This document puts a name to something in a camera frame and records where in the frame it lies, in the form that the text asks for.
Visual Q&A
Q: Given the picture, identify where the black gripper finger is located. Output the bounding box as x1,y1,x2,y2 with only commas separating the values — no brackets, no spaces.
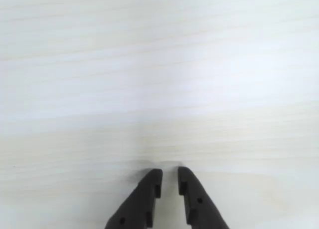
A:
104,168,163,229
177,166,230,229

